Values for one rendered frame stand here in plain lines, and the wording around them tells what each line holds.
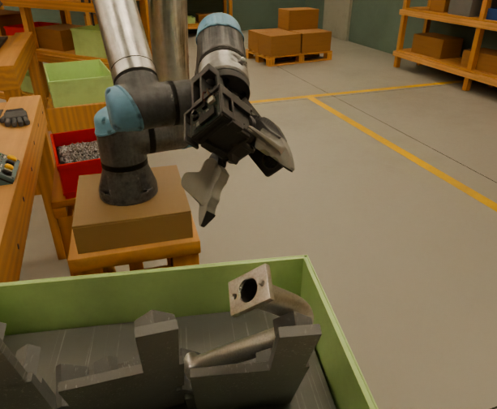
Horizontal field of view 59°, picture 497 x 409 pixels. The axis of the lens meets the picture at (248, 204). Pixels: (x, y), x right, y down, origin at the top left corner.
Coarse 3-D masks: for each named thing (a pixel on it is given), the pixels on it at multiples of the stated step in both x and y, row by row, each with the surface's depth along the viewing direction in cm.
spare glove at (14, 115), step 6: (6, 114) 177; (12, 114) 177; (18, 114) 177; (24, 114) 178; (0, 120) 174; (6, 120) 172; (12, 120) 172; (18, 120) 172; (24, 120) 172; (6, 126) 171; (12, 126) 170
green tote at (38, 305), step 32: (288, 256) 87; (0, 288) 79; (32, 288) 80; (64, 288) 82; (96, 288) 83; (128, 288) 84; (160, 288) 85; (192, 288) 86; (224, 288) 87; (288, 288) 90; (320, 288) 79; (0, 320) 83; (32, 320) 84; (64, 320) 85; (96, 320) 86; (128, 320) 88; (320, 320) 78; (320, 352) 79; (352, 352) 66; (352, 384) 64
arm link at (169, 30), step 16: (160, 0) 93; (176, 0) 93; (160, 16) 95; (176, 16) 95; (160, 32) 97; (176, 32) 97; (160, 48) 99; (176, 48) 99; (160, 64) 101; (176, 64) 101; (160, 80) 103; (160, 128) 107; (176, 128) 108; (160, 144) 109; (176, 144) 111
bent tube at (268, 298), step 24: (264, 264) 46; (240, 288) 47; (264, 288) 44; (240, 312) 46; (288, 312) 49; (312, 312) 53; (264, 336) 59; (192, 360) 65; (216, 360) 62; (240, 360) 61
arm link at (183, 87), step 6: (174, 84) 73; (180, 84) 73; (186, 84) 73; (180, 90) 72; (186, 90) 73; (180, 96) 72; (186, 96) 73; (180, 102) 72; (186, 102) 73; (180, 108) 73; (186, 108) 73; (180, 114) 73; (180, 120) 74
